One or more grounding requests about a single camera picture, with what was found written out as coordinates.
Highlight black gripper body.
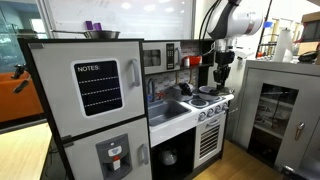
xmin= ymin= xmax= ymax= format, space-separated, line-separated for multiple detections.
xmin=213 ymin=51 xmax=235 ymax=84

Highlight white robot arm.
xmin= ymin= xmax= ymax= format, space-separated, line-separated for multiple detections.
xmin=200 ymin=0 xmax=263 ymax=86

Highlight grey pot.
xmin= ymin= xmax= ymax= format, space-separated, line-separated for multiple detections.
xmin=198 ymin=86 xmax=219 ymax=101

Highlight red bowl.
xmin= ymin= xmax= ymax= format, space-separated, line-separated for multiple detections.
xmin=189 ymin=56 xmax=202 ymax=66

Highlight white salt shaker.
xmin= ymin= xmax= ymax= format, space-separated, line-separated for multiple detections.
xmin=184 ymin=57 xmax=190 ymax=67

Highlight grey stove knob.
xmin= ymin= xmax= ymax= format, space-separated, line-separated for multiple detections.
xmin=215 ymin=105 xmax=222 ymax=114
xmin=207 ymin=108 xmax=215 ymax=117
xmin=198 ymin=112 xmax=207 ymax=121
xmin=222 ymin=102 xmax=229 ymax=111

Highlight paper towel roll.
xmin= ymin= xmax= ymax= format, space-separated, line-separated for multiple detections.
xmin=273 ymin=29 xmax=293 ymax=62

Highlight toy microwave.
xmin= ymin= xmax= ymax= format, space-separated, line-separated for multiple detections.
xmin=142 ymin=41 xmax=181 ymax=74

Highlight grey cabinet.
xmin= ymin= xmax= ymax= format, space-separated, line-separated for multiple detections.
xmin=233 ymin=60 xmax=320 ymax=170

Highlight grey toy faucet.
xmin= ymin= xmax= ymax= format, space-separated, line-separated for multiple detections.
xmin=147 ymin=78 xmax=155 ymax=102

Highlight white oven door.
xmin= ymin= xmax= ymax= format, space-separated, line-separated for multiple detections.
xmin=194 ymin=113 xmax=226 ymax=168

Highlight grey toy sink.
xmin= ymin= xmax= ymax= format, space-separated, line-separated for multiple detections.
xmin=148 ymin=100 xmax=190 ymax=127

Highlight grey toy kettle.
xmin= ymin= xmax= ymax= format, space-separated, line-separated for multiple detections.
xmin=159 ymin=146 xmax=177 ymax=166

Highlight white toy kitchen unit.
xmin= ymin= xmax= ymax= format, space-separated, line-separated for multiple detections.
xmin=19 ymin=39 xmax=228 ymax=180

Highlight purple cup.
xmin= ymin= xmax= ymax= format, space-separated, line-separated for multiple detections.
xmin=93 ymin=23 xmax=102 ymax=31
xmin=85 ymin=21 xmax=93 ymax=30

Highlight metal pan on fridge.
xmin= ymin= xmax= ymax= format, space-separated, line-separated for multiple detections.
xmin=51 ymin=30 xmax=120 ymax=39

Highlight white upper fridge door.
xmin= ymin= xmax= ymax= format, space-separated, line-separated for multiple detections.
xmin=29 ymin=40 xmax=144 ymax=136

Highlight white fridge door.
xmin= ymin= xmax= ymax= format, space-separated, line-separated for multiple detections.
xmin=29 ymin=40 xmax=144 ymax=136
xmin=66 ymin=118 xmax=152 ymax=180

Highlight white lower fridge door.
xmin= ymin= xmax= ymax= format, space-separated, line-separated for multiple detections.
xmin=66 ymin=118 xmax=152 ymax=180

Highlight orange sofa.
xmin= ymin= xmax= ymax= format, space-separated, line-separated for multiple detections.
xmin=0 ymin=72 xmax=43 ymax=122

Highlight wooden desk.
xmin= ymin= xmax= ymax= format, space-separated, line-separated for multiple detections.
xmin=0 ymin=123 xmax=52 ymax=180

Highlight grey saucepan with black handle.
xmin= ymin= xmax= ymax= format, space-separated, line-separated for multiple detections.
xmin=167 ymin=82 xmax=194 ymax=101

